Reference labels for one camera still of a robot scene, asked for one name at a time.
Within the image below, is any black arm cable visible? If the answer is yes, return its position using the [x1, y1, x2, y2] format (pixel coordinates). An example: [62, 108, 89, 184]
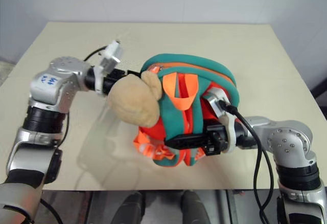
[40, 45, 108, 224]
[219, 101, 273, 224]

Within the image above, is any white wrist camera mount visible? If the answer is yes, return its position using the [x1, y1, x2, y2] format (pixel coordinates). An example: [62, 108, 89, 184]
[203, 87, 239, 153]
[92, 39, 124, 96]

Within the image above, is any dark rounded shape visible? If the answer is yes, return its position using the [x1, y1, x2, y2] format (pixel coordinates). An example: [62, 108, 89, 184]
[119, 192, 147, 224]
[181, 190, 212, 224]

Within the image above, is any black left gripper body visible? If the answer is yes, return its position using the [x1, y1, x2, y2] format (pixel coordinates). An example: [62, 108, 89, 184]
[102, 68, 129, 95]

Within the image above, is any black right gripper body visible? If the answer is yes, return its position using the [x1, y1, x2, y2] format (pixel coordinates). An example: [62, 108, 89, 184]
[203, 124, 229, 156]

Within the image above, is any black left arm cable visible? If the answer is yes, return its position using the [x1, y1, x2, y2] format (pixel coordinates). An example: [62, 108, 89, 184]
[40, 45, 108, 224]

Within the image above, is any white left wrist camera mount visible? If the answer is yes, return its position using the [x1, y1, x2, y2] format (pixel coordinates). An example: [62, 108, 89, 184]
[92, 39, 124, 96]

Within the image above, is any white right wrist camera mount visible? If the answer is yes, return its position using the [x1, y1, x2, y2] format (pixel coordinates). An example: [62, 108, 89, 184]
[203, 87, 239, 153]

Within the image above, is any beige plush toy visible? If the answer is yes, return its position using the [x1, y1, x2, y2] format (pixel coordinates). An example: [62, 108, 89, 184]
[107, 71, 164, 128]

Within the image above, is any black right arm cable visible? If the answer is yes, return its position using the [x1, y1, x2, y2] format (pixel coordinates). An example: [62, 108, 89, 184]
[219, 101, 273, 224]

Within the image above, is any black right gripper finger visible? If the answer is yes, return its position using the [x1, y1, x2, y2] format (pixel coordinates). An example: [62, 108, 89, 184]
[164, 134, 210, 150]

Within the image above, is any teal and orange backpack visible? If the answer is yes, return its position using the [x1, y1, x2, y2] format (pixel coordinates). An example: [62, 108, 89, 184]
[132, 53, 240, 168]

